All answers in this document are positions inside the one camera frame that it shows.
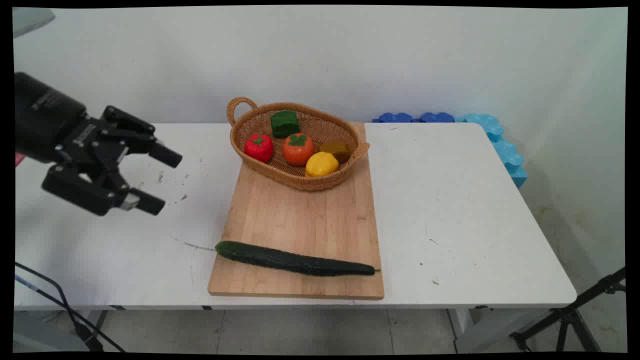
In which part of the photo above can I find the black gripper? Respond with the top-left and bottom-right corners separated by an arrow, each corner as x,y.
14,72 -> 184,217

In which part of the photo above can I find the yellow toy pepper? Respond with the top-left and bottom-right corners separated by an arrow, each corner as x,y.
305,151 -> 340,178

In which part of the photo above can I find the red toy tomato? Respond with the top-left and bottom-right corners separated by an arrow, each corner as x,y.
243,133 -> 275,164

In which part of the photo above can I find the green toy pepper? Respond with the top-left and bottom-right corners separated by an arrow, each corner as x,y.
270,110 -> 301,139

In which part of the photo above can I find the orange toy persimmon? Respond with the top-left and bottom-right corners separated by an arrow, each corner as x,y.
282,132 -> 315,167

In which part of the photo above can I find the wooden cutting board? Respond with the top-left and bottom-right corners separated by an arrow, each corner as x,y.
207,121 -> 385,301

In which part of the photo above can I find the dark green cucumber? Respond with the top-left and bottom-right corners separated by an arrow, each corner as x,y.
215,240 -> 382,277

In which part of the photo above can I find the woven wicker basket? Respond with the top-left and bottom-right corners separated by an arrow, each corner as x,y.
226,96 -> 371,192

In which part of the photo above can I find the brown toy potato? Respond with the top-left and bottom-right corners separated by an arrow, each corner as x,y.
318,140 -> 352,165

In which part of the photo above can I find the dark blue foam mat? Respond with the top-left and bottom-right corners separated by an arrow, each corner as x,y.
371,111 -> 456,124

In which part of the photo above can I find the light blue foam mat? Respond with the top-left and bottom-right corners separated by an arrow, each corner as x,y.
454,113 -> 529,190

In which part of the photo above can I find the white table leg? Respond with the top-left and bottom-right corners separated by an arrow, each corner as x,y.
446,307 -> 551,354

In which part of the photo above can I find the black tripod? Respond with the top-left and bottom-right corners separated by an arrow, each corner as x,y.
509,266 -> 627,353

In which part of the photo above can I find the black cable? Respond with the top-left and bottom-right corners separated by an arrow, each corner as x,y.
14,261 -> 103,353
14,274 -> 127,353

